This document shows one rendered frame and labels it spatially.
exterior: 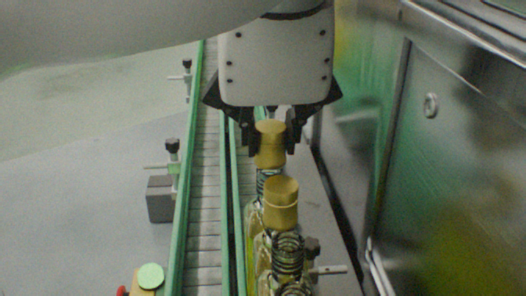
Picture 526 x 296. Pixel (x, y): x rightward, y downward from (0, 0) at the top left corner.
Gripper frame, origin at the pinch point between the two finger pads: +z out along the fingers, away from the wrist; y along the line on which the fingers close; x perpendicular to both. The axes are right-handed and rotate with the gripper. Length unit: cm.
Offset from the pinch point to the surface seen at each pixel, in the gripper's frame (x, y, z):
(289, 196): 7.7, -0.9, 0.8
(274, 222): 8.4, 0.4, 3.8
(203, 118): -56, 10, 47
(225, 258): 1.2, 5.5, 22.6
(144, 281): -3.3, 19.3, 36.1
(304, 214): -14.4, -9.7, 35.6
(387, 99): -1.2, -12.2, -2.9
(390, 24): -14.2, -16.4, -4.2
